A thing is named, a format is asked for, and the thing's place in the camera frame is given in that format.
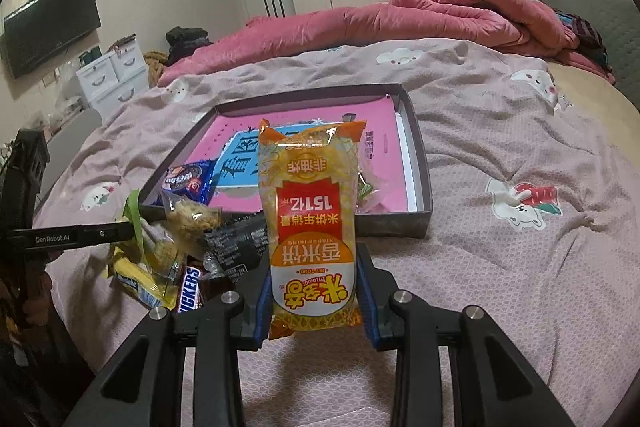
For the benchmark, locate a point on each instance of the yellow snack packet blue print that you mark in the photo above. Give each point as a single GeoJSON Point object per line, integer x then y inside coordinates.
{"type": "Point", "coordinates": [137, 282]}

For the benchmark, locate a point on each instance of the printed bed sheet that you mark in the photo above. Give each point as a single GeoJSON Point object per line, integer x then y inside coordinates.
{"type": "Point", "coordinates": [500, 267]}

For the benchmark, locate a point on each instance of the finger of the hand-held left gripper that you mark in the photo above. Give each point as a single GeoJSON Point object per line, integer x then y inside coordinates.
{"type": "Point", "coordinates": [120, 232]}

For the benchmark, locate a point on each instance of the brown chocolate bar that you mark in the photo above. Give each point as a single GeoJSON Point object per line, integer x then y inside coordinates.
{"type": "Point", "coordinates": [187, 289]}

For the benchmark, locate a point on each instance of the pile of dark clothes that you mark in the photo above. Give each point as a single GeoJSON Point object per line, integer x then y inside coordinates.
{"type": "Point", "coordinates": [187, 44]}

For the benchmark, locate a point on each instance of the clear packet of floss cake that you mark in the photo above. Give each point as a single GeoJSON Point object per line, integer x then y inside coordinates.
{"type": "Point", "coordinates": [192, 222]}

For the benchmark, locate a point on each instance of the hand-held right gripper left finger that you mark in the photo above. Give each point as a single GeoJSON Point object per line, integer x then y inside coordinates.
{"type": "Point", "coordinates": [262, 313]}

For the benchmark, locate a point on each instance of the black snack packet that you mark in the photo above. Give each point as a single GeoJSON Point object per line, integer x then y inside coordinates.
{"type": "Point", "coordinates": [237, 234]}

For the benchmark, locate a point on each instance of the dark grey cardboard box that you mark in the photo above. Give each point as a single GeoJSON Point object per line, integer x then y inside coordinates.
{"type": "Point", "coordinates": [417, 187]}

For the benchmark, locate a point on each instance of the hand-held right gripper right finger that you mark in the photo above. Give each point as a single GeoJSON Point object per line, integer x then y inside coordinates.
{"type": "Point", "coordinates": [371, 313]}

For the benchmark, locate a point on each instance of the white drawer cabinet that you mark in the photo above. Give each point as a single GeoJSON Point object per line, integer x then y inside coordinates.
{"type": "Point", "coordinates": [115, 77]}

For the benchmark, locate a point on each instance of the clear packet with green label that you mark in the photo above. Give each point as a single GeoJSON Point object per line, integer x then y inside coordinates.
{"type": "Point", "coordinates": [369, 194]}

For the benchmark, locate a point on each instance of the pink book with blue label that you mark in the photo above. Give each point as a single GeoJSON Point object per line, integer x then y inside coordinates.
{"type": "Point", "coordinates": [380, 132]}

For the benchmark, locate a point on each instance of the yellow orange rice cracker packet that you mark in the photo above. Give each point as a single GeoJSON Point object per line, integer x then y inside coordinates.
{"type": "Point", "coordinates": [312, 227]}

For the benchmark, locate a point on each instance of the pink quilt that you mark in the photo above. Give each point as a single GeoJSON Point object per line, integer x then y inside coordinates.
{"type": "Point", "coordinates": [400, 17]}

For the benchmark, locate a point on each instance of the black wall television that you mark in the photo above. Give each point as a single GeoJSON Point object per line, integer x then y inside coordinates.
{"type": "Point", "coordinates": [47, 32]}

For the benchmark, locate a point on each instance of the folded striped clothes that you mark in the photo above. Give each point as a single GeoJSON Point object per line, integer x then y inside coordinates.
{"type": "Point", "coordinates": [587, 34]}

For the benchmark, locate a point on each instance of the tan plush blanket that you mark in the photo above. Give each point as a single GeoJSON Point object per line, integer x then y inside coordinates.
{"type": "Point", "coordinates": [155, 67]}

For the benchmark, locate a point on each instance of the blue cookie packet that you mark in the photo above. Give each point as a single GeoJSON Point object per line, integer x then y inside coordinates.
{"type": "Point", "coordinates": [190, 179]}

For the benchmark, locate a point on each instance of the clear snack packet green top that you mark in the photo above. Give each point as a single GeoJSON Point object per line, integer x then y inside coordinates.
{"type": "Point", "coordinates": [150, 242]}

